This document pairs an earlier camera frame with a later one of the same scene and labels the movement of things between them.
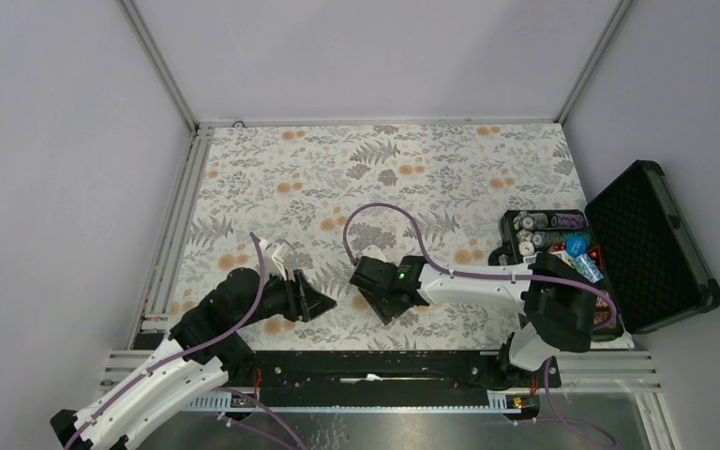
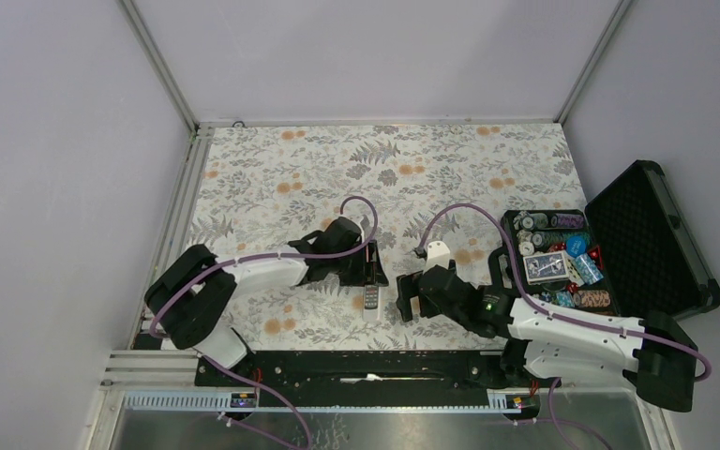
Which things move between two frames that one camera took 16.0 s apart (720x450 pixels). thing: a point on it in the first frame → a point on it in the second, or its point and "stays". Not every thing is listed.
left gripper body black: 278,297 → 350,266
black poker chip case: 635,243 stays
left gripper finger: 312,305 → 374,277
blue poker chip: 577,246 stays
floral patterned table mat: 335,193 stays
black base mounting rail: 388,379 stays
